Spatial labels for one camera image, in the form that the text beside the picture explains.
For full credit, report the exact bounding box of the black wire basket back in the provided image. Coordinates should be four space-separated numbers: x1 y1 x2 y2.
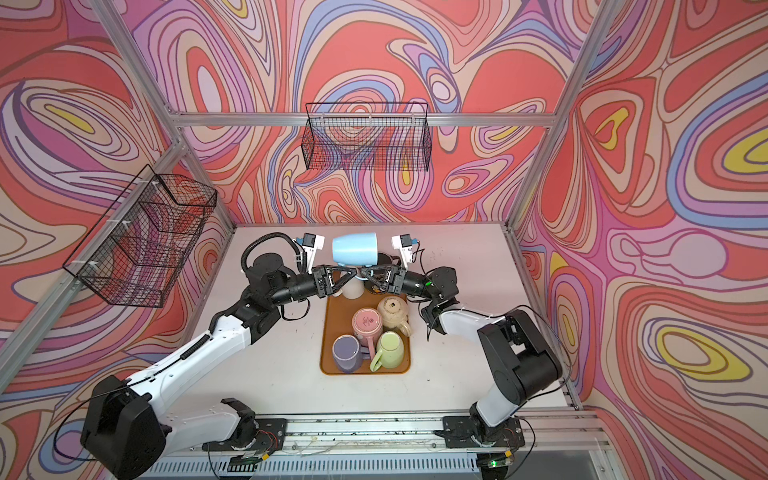
301 100 432 172

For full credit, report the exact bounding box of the light green mug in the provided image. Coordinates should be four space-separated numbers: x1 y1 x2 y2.
369 331 405 372

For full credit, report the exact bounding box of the beige speckled mug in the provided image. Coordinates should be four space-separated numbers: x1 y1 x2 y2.
377 296 412 337

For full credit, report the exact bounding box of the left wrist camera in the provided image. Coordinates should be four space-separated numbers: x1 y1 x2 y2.
296 233 325 272

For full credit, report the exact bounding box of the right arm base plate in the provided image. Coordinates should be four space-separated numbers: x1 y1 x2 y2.
434 416 526 452

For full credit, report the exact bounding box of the purple mug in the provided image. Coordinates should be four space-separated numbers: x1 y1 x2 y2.
332 334 363 374

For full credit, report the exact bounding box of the black wire basket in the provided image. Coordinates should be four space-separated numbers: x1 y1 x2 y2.
301 100 432 172
62 166 218 308

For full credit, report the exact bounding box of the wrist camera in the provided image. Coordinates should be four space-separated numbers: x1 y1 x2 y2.
391 234 419 269
296 233 325 272

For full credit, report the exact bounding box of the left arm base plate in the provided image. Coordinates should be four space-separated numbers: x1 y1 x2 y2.
202 418 288 454

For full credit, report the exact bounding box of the black patterned mug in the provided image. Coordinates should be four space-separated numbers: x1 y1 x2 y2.
376 252 399 267

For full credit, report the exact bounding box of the aluminium mounting rail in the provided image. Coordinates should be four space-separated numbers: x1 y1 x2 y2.
258 408 612 456

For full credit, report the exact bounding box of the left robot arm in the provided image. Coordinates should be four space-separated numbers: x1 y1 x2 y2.
80 253 357 479

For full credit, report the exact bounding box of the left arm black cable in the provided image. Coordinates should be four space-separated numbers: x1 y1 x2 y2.
240 232 301 277

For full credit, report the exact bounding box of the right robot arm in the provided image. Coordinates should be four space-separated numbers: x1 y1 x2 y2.
360 265 563 436

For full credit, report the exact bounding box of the white mug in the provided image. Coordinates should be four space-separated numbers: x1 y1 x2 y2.
341 277 365 300

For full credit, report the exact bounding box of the black wire basket left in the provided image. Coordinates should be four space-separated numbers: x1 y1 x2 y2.
62 166 218 308

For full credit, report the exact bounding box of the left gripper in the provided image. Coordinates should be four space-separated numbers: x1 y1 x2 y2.
266 266 355 311

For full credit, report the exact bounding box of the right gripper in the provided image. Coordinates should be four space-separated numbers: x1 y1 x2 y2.
362 263 437 301

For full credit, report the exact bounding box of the brown wooden tray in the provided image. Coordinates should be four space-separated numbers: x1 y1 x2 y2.
319 291 412 376

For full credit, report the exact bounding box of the pink mug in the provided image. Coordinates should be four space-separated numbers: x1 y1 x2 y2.
351 308 383 360

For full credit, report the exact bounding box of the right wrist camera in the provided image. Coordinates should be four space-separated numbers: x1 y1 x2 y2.
391 234 419 269

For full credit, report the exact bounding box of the light blue mug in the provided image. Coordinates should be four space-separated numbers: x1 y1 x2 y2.
332 232 378 267

